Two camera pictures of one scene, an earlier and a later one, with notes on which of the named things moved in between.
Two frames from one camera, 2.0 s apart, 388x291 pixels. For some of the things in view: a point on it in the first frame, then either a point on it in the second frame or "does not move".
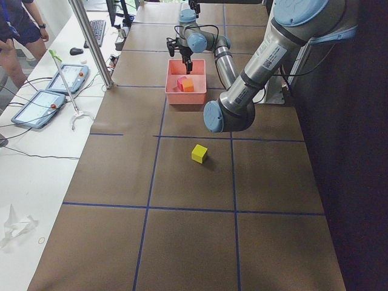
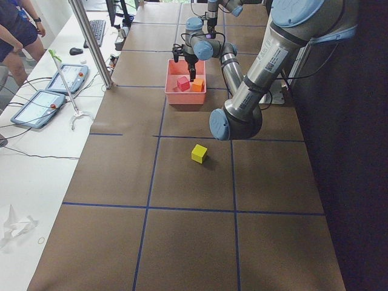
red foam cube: x=179 y=82 does not move
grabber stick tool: x=77 y=113 does not move
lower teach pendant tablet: x=40 y=110 does not move
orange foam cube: x=188 y=85 → x=198 y=85
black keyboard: x=98 y=28 does not move
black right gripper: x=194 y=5 → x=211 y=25
